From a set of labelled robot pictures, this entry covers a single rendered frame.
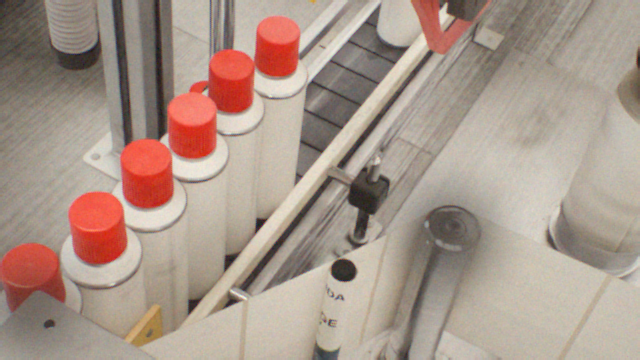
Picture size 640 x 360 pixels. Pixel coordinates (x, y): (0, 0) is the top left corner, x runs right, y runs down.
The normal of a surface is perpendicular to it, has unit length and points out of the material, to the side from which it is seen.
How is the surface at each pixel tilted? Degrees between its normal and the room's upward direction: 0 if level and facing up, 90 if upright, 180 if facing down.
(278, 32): 3
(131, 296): 90
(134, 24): 90
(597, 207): 89
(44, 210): 0
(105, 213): 2
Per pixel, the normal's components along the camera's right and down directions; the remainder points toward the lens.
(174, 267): 0.75, 0.56
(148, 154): 0.10, -0.61
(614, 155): -0.85, 0.34
